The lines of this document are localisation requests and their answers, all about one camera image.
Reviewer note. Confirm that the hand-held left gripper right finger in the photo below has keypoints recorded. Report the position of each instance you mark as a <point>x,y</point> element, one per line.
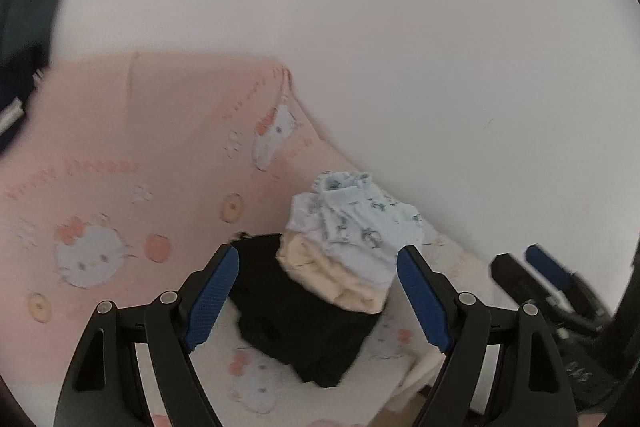
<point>420,297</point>

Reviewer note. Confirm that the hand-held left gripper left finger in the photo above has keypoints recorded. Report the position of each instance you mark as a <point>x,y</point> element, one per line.
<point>215,292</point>

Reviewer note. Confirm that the dark blue cloth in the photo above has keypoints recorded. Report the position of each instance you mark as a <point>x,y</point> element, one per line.
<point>30,7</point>

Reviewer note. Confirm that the black garment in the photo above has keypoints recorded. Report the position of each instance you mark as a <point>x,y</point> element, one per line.
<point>300,332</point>

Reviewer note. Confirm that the beige cloth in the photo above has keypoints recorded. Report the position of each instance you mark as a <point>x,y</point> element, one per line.
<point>422,372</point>

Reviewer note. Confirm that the pink cat print blanket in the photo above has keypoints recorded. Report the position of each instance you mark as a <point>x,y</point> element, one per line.
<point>125,147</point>

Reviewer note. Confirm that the cream garment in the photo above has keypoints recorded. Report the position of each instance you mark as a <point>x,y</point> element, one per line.
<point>330,277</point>

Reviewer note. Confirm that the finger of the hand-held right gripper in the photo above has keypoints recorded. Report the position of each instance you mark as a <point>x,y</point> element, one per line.
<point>550,267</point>
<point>515,277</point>

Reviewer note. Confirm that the white cartoon print pajama pants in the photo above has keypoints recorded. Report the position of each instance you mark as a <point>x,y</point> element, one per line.
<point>350,237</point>

